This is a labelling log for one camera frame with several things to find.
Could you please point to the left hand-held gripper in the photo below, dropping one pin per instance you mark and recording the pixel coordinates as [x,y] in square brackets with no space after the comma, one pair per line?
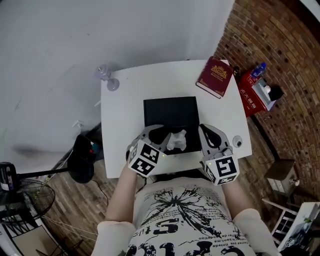
[143,160]

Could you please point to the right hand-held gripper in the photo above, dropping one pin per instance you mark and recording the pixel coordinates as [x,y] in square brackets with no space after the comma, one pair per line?
[221,168]

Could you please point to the white paper item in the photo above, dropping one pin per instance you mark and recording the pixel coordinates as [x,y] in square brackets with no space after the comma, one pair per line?
[177,140]

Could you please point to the person's left forearm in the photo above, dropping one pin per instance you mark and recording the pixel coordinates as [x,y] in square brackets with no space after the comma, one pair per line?
[122,195]

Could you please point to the person's right forearm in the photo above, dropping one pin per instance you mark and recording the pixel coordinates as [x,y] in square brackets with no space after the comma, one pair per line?
[233,197]

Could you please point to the red cabinet box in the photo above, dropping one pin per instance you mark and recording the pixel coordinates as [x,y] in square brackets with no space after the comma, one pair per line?
[250,97]

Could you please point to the small black cube box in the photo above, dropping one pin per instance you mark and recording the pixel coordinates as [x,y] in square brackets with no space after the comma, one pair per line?
[276,93]

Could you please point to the maroon hardcover book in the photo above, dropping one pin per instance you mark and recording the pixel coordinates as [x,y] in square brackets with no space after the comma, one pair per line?
[215,77]

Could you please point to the white tissue dispenser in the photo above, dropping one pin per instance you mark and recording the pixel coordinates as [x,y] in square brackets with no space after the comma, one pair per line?
[263,92]

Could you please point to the blue plastic bottle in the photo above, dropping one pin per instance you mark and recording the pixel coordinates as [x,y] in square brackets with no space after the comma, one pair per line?
[259,69]

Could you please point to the white printed shirt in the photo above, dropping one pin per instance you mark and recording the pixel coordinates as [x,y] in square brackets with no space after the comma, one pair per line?
[185,220]

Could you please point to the black standing fan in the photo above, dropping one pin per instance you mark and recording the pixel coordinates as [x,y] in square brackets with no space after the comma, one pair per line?
[22,192]

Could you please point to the small round grey camera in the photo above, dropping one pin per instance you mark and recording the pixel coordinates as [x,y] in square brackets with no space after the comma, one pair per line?
[237,141]

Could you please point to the white frame rack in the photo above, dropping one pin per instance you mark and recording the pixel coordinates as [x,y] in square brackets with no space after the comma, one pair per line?
[282,220]

